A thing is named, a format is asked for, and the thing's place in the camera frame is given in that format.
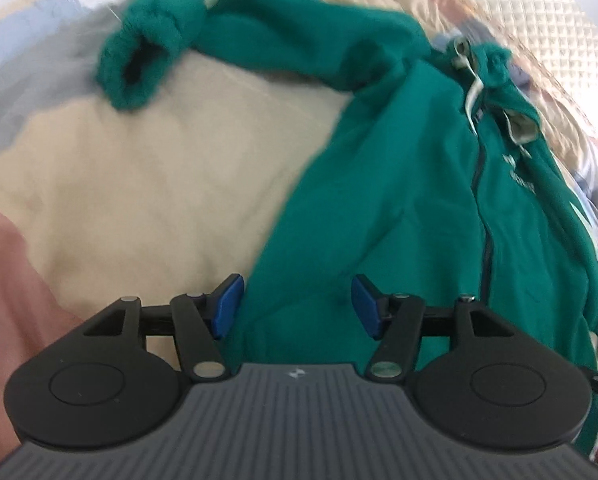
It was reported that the green hooded sweatshirt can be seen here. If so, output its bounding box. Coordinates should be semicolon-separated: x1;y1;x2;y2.
94;0;598;463

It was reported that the patchwork checked quilt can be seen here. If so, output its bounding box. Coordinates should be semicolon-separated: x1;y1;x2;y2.
0;0;598;461

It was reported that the cream quilted headboard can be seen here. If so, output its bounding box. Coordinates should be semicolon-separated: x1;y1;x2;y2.
462;0;598;138

